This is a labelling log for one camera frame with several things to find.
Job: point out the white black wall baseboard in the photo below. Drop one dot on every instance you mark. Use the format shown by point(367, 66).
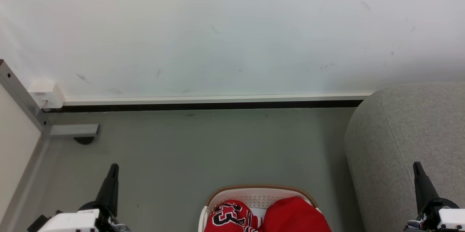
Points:
point(218, 102)

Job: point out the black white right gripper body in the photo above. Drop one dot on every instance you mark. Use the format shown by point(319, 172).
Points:
point(448, 219)

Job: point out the grey fabric sofa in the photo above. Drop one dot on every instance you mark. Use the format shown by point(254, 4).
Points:
point(392, 141)

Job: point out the white laundry basket brown rim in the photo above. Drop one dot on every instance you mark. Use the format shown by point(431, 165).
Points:
point(254, 195)

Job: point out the white partition panel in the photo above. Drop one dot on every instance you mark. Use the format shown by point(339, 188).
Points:
point(14, 144)

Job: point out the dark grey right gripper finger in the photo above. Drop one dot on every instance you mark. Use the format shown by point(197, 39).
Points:
point(428, 192)
point(419, 194)

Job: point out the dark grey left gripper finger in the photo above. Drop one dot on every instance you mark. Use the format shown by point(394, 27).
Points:
point(104, 195)
point(114, 195)

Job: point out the black caster wheel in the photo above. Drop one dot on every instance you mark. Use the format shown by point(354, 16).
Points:
point(84, 140)

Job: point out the white cloth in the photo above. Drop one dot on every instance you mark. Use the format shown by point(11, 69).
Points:
point(259, 213)

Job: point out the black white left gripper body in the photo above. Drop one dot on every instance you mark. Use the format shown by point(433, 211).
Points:
point(72, 222)

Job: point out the white wall socket box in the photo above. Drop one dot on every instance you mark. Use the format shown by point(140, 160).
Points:
point(45, 94)

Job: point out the red jersey black number print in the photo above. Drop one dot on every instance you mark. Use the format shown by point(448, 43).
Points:
point(227, 217)

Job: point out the plain red garment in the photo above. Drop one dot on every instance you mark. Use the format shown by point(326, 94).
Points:
point(294, 215)

